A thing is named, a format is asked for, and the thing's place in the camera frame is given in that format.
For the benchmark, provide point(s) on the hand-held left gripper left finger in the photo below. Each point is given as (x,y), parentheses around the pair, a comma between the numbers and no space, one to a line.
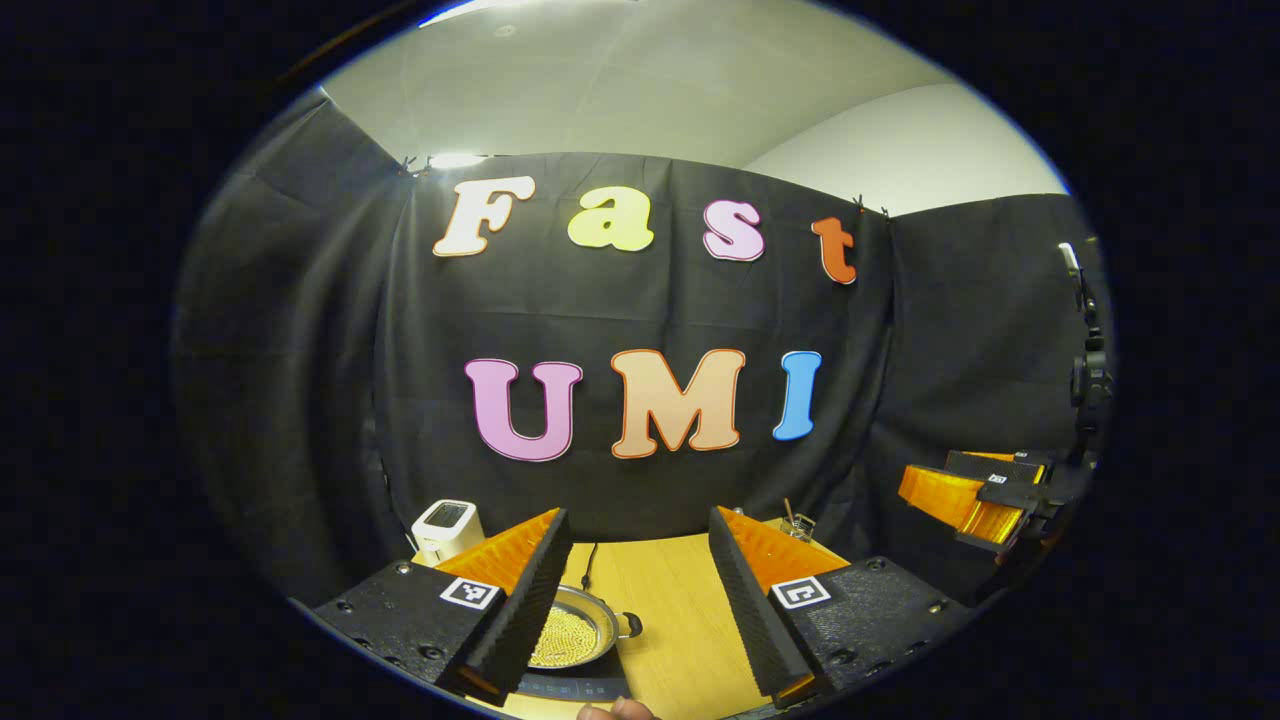
(525,610)

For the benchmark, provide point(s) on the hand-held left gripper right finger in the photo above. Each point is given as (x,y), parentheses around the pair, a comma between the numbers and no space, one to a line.
(755,610)

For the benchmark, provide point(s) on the white toaster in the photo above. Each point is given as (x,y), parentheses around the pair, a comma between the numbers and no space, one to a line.
(445,530)

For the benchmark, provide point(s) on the pile of soybeans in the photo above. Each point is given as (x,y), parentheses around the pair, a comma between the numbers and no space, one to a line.
(565,640)

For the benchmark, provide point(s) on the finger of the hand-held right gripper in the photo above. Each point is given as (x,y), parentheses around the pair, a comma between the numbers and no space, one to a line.
(985,463)
(945,495)

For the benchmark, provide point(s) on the black induction cooktop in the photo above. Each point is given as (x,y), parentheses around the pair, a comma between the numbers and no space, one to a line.
(580,687)

